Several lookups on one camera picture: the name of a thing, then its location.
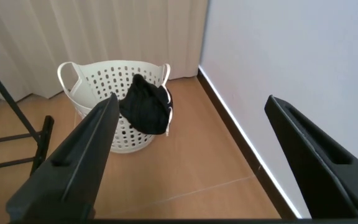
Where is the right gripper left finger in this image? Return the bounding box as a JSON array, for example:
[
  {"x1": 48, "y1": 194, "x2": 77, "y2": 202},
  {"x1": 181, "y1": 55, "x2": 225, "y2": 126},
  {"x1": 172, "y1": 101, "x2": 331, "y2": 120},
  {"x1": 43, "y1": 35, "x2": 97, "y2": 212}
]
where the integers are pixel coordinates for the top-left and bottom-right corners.
[{"x1": 6, "y1": 92, "x2": 120, "y2": 220}]

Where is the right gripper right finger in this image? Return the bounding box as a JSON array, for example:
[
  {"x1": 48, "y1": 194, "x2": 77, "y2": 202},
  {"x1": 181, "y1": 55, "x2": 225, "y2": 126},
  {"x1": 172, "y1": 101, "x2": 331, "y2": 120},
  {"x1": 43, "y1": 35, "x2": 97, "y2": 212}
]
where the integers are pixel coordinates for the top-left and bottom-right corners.
[{"x1": 264, "y1": 95, "x2": 358, "y2": 218}]

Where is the black clothes rack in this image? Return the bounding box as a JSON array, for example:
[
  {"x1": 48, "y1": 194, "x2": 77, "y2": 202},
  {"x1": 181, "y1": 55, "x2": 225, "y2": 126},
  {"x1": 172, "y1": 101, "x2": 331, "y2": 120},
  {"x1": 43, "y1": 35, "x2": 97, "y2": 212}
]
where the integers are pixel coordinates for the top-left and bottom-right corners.
[{"x1": 0, "y1": 52, "x2": 55, "y2": 177}]

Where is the white laundry basket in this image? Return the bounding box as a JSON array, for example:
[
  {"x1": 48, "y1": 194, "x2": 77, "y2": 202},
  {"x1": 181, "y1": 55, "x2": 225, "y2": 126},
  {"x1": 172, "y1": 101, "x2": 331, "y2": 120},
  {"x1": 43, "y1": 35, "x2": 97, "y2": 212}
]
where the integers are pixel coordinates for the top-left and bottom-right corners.
[{"x1": 57, "y1": 60, "x2": 173, "y2": 154}]

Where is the black garment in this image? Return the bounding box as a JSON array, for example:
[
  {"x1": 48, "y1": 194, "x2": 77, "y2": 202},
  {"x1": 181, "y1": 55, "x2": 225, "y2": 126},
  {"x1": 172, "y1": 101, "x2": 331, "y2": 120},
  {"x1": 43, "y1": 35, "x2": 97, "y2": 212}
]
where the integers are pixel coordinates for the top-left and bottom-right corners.
[{"x1": 118, "y1": 73, "x2": 173, "y2": 136}]

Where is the beige curtain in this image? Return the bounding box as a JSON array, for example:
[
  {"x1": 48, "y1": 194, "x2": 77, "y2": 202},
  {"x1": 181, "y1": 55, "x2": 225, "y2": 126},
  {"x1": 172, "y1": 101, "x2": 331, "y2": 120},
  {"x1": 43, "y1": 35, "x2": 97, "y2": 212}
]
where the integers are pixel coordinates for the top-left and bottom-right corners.
[{"x1": 0, "y1": 0, "x2": 209, "y2": 106}]

